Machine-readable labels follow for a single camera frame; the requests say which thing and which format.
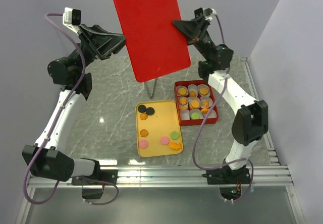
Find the yellow cookie tray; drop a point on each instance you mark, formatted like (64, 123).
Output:
(161, 123)

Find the small flower butter cookie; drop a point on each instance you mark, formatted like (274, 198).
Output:
(143, 116)

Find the green sandwich cookie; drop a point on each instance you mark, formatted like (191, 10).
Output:
(195, 116)
(174, 135)

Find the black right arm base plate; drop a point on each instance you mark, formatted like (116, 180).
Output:
(226, 176)

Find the red cookie box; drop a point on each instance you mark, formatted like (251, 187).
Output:
(194, 122)

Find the red box lid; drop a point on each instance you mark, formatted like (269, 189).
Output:
(155, 47)

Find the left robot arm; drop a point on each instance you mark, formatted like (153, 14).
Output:
(46, 157)

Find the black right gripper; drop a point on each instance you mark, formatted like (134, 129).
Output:
(194, 30)

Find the orange fish cookie under stack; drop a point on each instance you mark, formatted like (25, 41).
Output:
(175, 146)

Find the pink sandwich cookie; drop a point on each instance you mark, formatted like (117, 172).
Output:
(143, 144)
(164, 140)

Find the small orange fish cookie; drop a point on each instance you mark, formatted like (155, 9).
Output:
(204, 110)

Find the white red left wrist camera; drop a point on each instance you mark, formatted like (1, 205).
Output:
(72, 19)

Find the black sandwich cookie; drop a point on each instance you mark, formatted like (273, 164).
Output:
(150, 111)
(142, 108)

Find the maple leaf cookie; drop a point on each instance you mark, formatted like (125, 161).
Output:
(182, 100)

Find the beige dotted round cookie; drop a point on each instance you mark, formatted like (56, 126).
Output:
(194, 104)

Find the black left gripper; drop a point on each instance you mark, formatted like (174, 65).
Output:
(100, 43)

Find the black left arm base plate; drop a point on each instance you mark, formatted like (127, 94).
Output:
(104, 176)

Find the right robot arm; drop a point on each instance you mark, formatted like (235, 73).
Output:
(251, 116)

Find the steel tongs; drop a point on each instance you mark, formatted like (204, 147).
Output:
(149, 87)

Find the aluminium table rail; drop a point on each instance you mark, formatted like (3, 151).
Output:
(142, 176)

